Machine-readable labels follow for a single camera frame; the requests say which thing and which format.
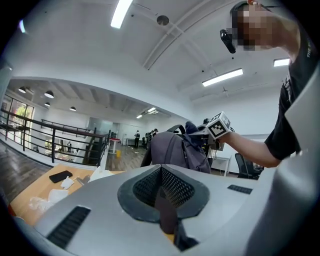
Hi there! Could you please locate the person's black t-shirt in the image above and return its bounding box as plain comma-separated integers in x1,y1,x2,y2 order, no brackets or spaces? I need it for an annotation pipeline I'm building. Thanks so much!
264,24,320,161

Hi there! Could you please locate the white table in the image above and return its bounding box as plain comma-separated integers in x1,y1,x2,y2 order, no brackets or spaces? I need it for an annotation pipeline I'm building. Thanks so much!
210,155,233,177

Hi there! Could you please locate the person's head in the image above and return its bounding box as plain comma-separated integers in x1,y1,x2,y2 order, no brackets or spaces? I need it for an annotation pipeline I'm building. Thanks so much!
229,0,301,60

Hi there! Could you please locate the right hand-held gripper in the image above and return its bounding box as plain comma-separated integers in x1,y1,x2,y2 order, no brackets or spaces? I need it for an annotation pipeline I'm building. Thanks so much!
188,111,236,151

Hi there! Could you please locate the black metal railing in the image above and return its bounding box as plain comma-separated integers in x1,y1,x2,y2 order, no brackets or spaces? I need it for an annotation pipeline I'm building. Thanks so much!
0,108,111,168

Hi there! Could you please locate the large window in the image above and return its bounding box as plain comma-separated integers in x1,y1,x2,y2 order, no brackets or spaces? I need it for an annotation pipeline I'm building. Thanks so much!
0,95,35,141

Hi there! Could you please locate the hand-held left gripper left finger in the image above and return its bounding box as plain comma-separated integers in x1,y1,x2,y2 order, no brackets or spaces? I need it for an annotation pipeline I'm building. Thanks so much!
33,164,181,256

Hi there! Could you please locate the black office chair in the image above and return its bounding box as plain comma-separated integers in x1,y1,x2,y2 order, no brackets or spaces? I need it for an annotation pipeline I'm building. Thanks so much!
234,152,261,180

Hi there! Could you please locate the black head-worn camera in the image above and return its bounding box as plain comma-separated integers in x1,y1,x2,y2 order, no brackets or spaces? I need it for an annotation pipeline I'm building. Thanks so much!
219,29,237,55

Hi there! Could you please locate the person's right forearm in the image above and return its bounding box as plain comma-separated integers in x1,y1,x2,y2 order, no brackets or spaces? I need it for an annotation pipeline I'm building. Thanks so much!
221,131,283,168

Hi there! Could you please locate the grey backpack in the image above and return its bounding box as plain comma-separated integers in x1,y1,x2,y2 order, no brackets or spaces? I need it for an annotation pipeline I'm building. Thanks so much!
140,121,212,175

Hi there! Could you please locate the white desk with red top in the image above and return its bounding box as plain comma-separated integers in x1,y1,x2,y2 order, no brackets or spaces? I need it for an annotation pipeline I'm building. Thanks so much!
107,137,122,155

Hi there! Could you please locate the black smartphone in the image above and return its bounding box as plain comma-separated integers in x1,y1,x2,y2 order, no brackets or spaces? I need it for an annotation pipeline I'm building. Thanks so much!
48,170,74,184

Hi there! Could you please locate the long ceiling strip light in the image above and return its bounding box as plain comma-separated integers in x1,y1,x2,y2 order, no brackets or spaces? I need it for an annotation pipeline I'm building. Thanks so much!
273,57,291,68
201,67,244,88
110,0,134,29

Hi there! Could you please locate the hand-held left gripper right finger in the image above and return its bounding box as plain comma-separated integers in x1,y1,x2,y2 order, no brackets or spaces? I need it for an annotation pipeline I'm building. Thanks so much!
161,164,261,256

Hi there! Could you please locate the dark cloth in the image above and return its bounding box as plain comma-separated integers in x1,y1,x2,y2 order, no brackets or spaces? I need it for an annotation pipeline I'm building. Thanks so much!
154,186,200,252

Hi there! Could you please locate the crumpled white tissue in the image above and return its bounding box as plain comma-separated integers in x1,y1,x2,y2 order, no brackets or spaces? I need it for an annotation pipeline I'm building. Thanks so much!
60,175,75,190

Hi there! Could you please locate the clear plastic bag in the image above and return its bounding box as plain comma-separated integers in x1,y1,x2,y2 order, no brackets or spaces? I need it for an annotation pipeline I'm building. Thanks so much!
29,188,70,211

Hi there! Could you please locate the white paper sheet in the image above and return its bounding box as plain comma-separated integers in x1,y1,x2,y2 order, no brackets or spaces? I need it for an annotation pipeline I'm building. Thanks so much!
89,165,114,183

